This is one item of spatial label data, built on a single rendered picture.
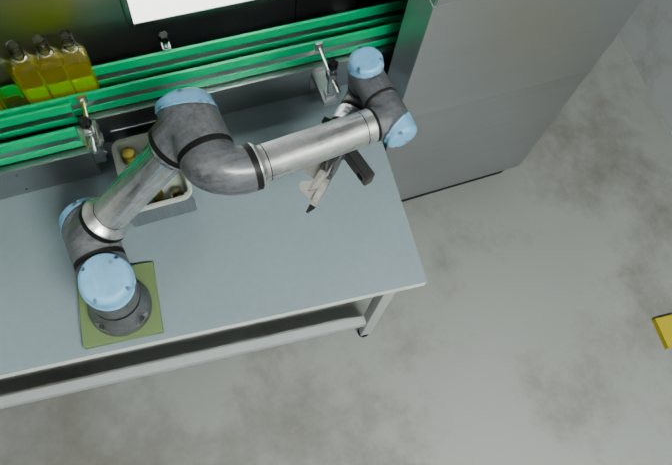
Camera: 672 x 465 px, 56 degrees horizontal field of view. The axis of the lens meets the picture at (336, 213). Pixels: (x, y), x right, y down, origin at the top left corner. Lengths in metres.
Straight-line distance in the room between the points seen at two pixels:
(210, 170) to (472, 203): 1.70
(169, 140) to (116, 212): 0.25
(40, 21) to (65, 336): 0.78
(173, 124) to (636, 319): 2.10
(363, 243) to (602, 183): 1.53
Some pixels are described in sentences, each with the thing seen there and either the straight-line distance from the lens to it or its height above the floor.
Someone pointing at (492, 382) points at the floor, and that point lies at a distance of 2.51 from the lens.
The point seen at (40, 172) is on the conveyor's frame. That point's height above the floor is 0.84.
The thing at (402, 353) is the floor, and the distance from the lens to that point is 2.44.
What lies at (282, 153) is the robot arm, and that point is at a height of 1.27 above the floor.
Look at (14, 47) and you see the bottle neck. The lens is 1.64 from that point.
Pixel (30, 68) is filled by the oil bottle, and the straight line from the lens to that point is 1.67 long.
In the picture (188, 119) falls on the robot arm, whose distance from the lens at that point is 1.24.
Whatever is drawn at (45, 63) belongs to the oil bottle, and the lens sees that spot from 1.66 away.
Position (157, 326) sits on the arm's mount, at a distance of 1.65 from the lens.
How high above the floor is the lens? 2.34
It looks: 65 degrees down
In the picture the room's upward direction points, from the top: 13 degrees clockwise
